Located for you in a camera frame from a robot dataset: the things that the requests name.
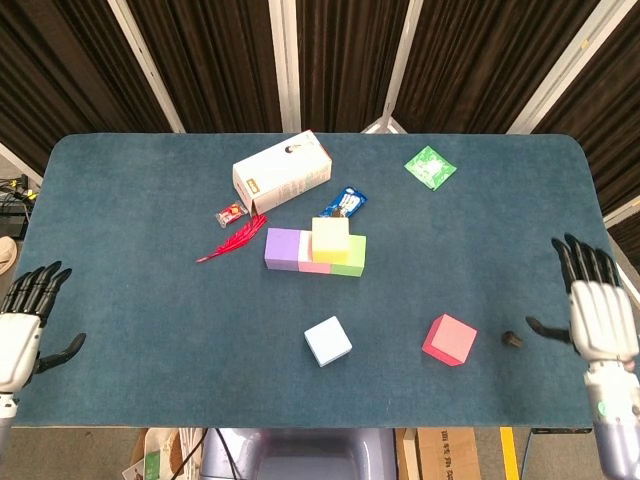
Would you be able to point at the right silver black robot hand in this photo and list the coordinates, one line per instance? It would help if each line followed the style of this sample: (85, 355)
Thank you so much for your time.
(600, 320)

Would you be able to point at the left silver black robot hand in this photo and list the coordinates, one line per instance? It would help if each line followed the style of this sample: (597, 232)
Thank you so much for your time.
(17, 345)

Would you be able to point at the red foam cube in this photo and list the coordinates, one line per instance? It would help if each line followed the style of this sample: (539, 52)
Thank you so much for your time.
(447, 342)

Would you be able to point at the green foam cube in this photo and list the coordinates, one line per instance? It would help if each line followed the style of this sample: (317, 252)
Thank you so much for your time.
(356, 257)

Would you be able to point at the light blue foam cube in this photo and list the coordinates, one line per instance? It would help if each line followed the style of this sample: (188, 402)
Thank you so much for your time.
(327, 342)

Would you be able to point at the yellow foam cube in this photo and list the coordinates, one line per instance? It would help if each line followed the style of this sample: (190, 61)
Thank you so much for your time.
(330, 240)

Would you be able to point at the purple foam cube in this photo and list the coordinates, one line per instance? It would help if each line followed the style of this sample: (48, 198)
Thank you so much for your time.
(282, 247)

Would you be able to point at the small black rubber cap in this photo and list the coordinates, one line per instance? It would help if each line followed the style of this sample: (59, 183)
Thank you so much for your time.
(512, 339)

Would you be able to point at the straw hat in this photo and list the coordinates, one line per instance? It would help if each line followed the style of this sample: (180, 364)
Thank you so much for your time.
(7, 252)

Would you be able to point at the black electronics box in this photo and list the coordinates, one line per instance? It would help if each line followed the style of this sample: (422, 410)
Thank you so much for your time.
(12, 225)

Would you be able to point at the teal table cloth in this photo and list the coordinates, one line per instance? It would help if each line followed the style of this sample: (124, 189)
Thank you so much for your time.
(150, 390)

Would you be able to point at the white paper bag green print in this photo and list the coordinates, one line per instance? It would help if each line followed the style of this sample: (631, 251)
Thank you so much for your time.
(150, 460)

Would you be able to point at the brown cardboard box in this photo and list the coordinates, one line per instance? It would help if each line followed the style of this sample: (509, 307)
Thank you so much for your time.
(445, 455)

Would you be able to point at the green sachet packet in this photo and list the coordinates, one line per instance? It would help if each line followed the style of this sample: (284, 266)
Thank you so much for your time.
(430, 167)

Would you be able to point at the red feather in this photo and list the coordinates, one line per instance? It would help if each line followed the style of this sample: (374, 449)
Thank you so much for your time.
(240, 237)

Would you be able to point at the small red candy packet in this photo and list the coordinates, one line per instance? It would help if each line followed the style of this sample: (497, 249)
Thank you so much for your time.
(231, 214)

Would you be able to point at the blue cookie packet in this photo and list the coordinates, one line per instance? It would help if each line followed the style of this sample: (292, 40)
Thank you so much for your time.
(347, 200)

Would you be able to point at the pink foam cube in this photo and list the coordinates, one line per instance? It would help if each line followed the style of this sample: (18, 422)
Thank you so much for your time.
(306, 255)

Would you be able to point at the blue-grey robot torso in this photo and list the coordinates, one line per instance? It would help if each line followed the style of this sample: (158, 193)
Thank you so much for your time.
(310, 455)

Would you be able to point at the white cardboard carton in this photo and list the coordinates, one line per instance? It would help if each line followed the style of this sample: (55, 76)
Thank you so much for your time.
(285, 175)

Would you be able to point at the dark brown curtain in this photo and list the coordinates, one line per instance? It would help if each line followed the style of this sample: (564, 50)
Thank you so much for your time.
(225, 60)

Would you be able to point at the white frame pole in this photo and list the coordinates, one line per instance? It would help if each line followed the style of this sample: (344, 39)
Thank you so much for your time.
(560, 65)
(285, 65)
(400, 65)
(147, 65)

